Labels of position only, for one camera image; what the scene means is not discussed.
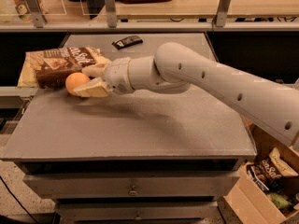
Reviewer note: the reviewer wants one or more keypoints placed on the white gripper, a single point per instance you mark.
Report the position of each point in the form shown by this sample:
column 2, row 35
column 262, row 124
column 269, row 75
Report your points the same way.
column 117, row 75

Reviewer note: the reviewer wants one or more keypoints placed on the orange fruit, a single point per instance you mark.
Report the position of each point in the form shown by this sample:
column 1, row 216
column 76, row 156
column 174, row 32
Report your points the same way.
column 74, row 80

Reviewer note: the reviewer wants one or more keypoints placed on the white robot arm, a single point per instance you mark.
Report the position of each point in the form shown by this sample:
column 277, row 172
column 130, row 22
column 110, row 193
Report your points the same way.
column 173, row 68

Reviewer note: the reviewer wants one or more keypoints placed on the dark striped snack bag in box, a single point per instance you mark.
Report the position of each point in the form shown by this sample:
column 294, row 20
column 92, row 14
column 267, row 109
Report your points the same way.
column 258, row 177

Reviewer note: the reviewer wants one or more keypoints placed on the brown chip bag in box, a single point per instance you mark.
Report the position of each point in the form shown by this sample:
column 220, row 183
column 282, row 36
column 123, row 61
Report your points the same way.
column 275, row 168

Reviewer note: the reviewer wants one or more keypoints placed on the green snack bag in box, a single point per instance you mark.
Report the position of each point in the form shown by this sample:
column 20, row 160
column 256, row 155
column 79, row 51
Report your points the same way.
column 280, row 201

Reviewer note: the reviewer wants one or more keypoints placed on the black snack bar wrapper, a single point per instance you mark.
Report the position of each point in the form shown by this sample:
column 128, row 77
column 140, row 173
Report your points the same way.
column 127, row 42

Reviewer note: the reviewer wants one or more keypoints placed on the grey metal drawer cabinet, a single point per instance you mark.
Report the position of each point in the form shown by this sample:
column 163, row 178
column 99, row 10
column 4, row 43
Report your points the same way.
column 139, row 132

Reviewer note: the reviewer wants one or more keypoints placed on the lower drawer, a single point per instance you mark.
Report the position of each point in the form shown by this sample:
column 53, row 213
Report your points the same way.
column 136, row 211

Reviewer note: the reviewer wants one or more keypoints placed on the drawer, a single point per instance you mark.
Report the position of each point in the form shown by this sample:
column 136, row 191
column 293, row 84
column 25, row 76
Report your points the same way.
column 136, row 211
column 135, row 184

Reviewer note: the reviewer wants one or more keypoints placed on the upper drawer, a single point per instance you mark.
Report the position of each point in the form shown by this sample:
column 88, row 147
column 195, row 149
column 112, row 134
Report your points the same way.
column 135, row 184

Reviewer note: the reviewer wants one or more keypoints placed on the cardboard box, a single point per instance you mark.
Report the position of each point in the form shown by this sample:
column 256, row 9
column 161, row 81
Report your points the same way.
column 250, row 204

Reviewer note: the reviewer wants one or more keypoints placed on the middle metal bracket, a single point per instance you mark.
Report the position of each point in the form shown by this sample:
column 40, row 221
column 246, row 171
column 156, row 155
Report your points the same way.
column 111, row 13

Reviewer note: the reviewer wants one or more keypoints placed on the metal bracket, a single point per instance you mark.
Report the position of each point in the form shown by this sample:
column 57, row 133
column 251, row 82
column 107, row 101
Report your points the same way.
column 111, row 13
column 37, row 13
column 222, row 12

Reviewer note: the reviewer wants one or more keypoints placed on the left metal bracket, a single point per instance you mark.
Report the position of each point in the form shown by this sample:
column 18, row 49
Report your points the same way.
column 37, row 13

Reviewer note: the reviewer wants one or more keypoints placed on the right metal bracket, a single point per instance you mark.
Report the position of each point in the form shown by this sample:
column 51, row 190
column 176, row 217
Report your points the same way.
column 222, row 12

